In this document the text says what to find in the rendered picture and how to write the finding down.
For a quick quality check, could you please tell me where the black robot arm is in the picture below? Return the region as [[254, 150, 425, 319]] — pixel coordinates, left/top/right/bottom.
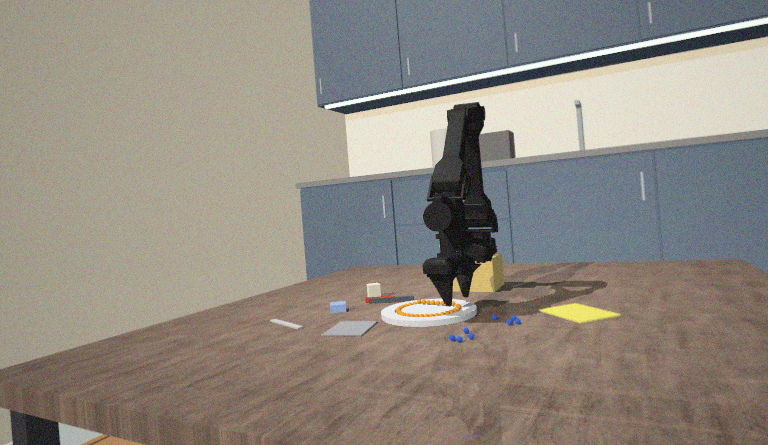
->
[[423, 102, 498, 263]]

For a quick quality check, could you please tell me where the yellow flat square pad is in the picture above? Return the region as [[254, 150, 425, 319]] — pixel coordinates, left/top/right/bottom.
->
[[539, 304, 621, 323]]

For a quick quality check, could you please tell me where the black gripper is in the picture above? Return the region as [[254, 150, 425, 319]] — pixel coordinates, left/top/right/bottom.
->
[[423, 227, 481, 307]]

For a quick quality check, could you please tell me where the light grey thin bar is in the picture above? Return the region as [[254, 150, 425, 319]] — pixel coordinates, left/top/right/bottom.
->
[[270, 319, 303, 330]]

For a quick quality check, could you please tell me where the white round plate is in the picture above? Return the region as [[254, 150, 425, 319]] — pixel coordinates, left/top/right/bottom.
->
[[381, 299, 477, 327]]

